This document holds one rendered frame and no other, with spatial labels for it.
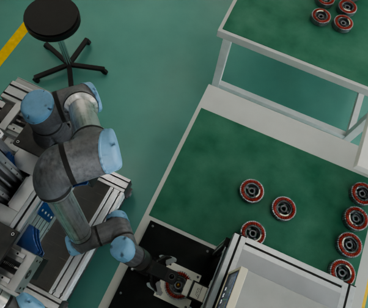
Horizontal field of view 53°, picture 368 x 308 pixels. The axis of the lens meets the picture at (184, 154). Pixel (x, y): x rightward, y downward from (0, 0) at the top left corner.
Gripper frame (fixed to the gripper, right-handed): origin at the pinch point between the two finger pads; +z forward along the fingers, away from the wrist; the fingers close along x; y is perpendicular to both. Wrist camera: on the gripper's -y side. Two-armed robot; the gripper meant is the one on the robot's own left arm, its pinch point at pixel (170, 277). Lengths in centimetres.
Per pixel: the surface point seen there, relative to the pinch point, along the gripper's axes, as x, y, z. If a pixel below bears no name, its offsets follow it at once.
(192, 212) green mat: -30.2, 8.4, 9.9
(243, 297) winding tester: -0.6, -39.5, -28.6
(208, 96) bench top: -90, 23, 2
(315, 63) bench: -135, -16, 25
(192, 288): 0.2, -10.2, 0.4
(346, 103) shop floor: -177, -18, 113
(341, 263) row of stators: -36, -52, 40
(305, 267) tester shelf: -20, -47, -1
